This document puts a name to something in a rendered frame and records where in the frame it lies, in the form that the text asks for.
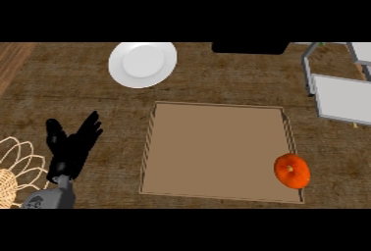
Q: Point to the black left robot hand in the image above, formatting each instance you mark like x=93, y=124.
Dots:
x=72, y=143

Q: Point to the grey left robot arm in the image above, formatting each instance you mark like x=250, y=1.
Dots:
x=52, y=196

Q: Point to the brown wooden tray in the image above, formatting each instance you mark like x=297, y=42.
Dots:
x=217, y=150

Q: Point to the grey tiered shelf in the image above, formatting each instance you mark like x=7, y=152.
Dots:
x=340, y=94

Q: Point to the tan wicker basket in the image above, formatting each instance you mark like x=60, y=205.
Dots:
x=16, y=176

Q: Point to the white round plate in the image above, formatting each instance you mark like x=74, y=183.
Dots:
x=142, y=64

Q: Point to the black appliance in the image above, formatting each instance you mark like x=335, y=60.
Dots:
x=248, y=47

